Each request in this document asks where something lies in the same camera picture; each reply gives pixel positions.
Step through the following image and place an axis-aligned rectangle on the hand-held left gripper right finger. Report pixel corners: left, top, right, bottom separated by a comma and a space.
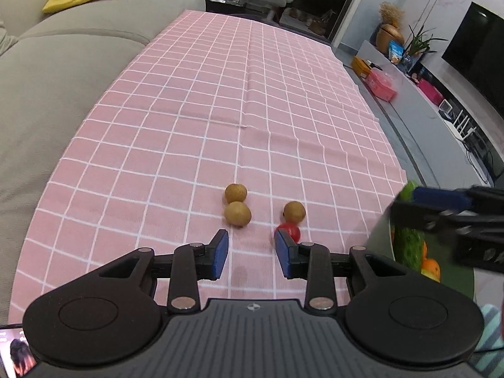
274, 229, 445, 316

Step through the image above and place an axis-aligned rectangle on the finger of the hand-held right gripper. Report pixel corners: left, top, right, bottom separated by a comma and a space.
391, 201, 473, 241
413, 185, 504, 214

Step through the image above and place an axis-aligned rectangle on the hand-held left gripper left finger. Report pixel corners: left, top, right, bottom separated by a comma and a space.
59, 229, 230, 316

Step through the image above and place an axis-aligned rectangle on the small red fruit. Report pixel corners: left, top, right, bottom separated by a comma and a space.
276, 222, 302, 245

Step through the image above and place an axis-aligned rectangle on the green cucumber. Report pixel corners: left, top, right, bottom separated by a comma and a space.
395, 180, 428, 272

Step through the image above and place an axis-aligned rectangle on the brown potato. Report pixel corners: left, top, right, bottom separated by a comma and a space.
224, 202, 252, 228
225, 183, 248, 204

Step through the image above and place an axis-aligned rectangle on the green colander bowl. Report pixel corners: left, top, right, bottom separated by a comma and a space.
364, 183, 479, 304

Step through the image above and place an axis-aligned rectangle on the grey television cabinet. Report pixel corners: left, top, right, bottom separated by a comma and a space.
356, 39, 504, 190

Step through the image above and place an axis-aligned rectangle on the white router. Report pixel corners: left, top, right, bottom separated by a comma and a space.
453, 110, 477, 142

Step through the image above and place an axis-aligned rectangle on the teal striped cloth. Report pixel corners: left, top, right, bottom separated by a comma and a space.
472, 303, 504, 378

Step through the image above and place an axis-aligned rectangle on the magenta box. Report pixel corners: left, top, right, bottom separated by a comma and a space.
417, 79, 444, 105

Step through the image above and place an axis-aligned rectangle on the pink box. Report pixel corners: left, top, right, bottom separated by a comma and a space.
364, 69, 398, 103

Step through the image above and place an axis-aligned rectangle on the black television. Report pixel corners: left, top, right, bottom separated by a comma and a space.
441, 2, 504, 113

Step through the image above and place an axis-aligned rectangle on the pink checked tablecloth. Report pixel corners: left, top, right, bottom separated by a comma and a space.
8, 10, 408, 324

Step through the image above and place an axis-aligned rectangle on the yellow box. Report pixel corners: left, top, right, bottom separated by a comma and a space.
352, 56, 381, 77

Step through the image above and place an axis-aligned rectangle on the blue snack bag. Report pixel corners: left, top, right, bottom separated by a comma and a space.
388, 40, 406, 64

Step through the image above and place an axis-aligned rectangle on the green potted plant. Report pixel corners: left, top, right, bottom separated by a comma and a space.
405, 24, 447, 58

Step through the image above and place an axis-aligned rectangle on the gold vase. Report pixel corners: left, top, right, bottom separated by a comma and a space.
375, 24, 405, 50

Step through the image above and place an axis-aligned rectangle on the dried flower bunch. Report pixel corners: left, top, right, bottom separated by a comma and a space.
379, 2, 406, 26

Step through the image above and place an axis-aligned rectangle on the smartphone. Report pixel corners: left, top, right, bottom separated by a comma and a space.
0, 325, 40, 378

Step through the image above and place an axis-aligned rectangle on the beige sofa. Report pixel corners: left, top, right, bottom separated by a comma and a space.
0, 0, 207, 316

